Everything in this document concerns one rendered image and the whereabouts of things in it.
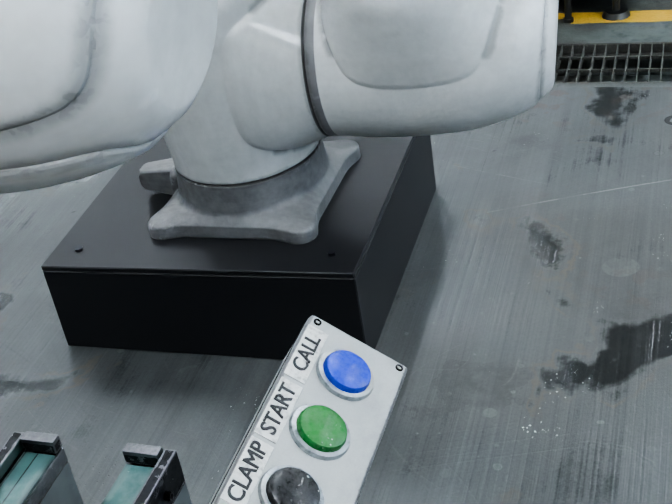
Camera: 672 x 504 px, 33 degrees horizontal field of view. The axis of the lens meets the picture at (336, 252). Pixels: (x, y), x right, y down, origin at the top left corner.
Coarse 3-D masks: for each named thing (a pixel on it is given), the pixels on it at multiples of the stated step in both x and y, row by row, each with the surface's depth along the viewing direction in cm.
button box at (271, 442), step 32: (320, 320) 70; (288, 352) 72; (320, 352) 69; (288, 384) 66; (320, 384) 67; (384, 384) 69; (256, 416) 65; (288, 416) 64; (352, 416) 66; (384, 416) 67; (256, 448) 61; (288, 448) 62; (352, 448) 64; (224, 480) 60; (256, 480) 60; (320, 480) 62; (352, 480) 63
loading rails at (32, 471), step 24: (0, 456) 87; (24, 456) 89; (48, 456) 88; (144, 456) 85; (168, 456) 85; (0, 480) 87; (24, 480) 86; (48, 480) 87; (72, 480) 91; (120, 480) 85; (144, 480) 84; (168, 480) 84
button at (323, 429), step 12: (312, 408) 64; (324, 408) 65; (300, 420) 63; (312, 420) 64; (324, 420) 64; (336, 420) 64; (300, 432) 63; (312, 432) 63; (324, 432) 63; (336, 432) 64; (312, 444) 63; (324, 444) 63; (336, 444) 63
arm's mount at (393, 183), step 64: (128, 192) 125; (384, 192) 116; (64, 256) 116; (128, 256) 114; (192, 256) 112; (256, 256) 110; (320, 256) 108; (384, 256) 115; (64, 320) 118; (128, 320) 116; (192, 320) 113; (256, 320) 111; (384, 320) 116
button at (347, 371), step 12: (336, 360) 68; (348, 360) 68; (360, 360) 68; (324, 372) 67; (336, 372) 67; (348, 372) 67; (360, 372) 68; (336, 384) 67; (348, 384) 67; (360, 384) 67
